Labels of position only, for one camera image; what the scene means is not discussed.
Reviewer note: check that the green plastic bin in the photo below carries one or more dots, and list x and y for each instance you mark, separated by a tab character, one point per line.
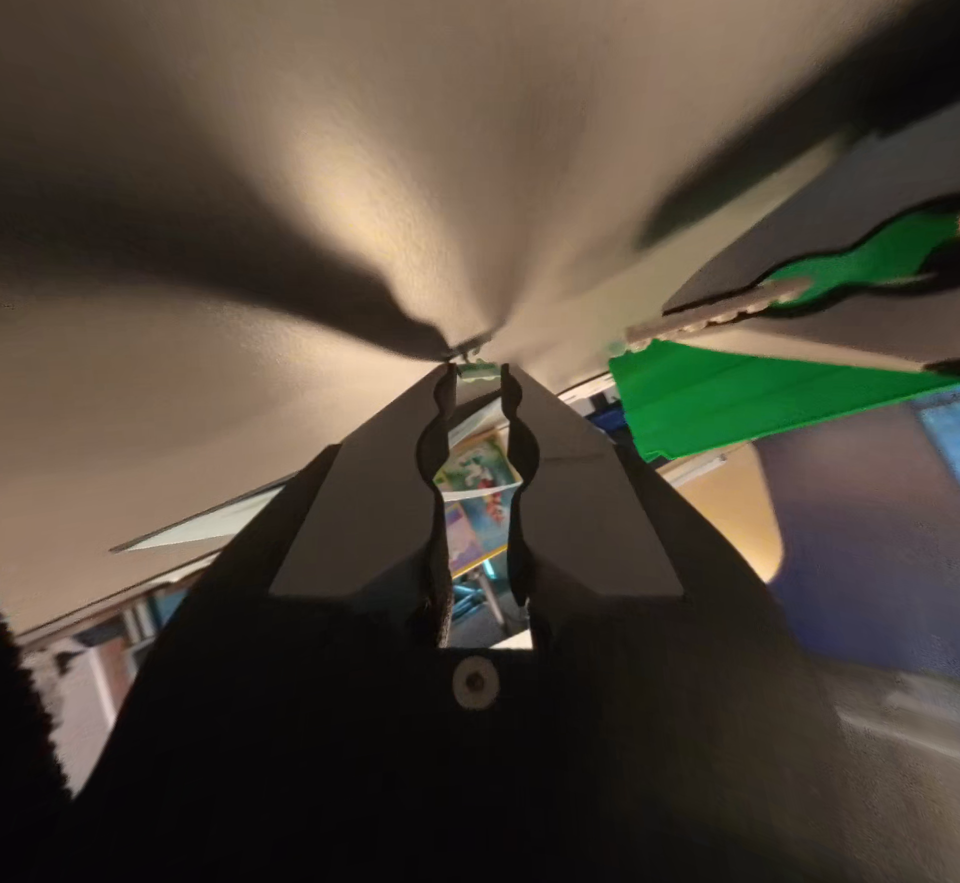
735	395

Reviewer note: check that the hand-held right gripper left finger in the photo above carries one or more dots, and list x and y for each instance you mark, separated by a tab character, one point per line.
352	523

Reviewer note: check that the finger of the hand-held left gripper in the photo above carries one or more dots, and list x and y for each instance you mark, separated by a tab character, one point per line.
885	328
847	200

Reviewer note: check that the wooden book stand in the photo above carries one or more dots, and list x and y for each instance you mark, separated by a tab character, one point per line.
739	515

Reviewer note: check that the white lego plate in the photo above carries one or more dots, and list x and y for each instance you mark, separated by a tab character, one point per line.
712	317

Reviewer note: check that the yellow lego box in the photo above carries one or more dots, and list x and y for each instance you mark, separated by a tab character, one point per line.
480	478

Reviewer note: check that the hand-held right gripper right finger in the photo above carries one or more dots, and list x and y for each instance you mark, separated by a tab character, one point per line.
600	523

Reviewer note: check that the lego instruction booklet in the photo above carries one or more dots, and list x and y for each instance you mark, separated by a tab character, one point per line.
210	523

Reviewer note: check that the person's black sweater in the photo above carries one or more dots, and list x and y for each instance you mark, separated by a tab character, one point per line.
26	785

